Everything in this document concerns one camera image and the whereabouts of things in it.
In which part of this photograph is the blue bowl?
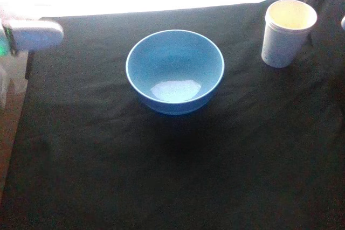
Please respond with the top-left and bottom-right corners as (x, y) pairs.
(125, 29), (225, 115)

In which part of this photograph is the white plastic cup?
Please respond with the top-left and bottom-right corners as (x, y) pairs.
(260, 0), (318, 68)

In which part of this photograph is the black table cloth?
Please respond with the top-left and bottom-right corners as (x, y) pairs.
(0, 0), (345, 230)

